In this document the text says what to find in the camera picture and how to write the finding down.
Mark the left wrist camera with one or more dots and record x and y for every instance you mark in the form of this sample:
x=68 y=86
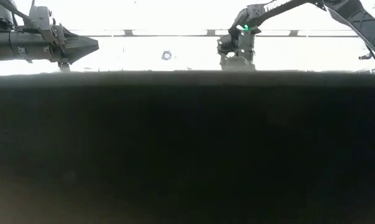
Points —
x=39 y=18

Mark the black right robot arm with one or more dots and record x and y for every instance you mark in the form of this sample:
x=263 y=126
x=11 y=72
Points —
x=362 y=21

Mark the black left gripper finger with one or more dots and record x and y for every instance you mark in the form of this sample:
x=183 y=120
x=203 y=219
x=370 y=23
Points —
x=77 y=53
x=78 y=42

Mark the round overhead camera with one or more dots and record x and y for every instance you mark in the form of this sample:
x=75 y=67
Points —
x=166 y=55

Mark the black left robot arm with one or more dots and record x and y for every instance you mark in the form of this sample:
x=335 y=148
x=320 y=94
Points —
x=0 y=46

